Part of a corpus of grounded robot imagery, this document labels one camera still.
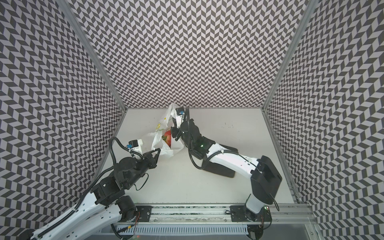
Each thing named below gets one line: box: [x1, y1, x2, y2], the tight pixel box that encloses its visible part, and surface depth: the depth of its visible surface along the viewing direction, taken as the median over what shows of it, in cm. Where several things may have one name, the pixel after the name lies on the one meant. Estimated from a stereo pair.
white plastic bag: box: [142, 103, 184, 156], surface depth 73 cm
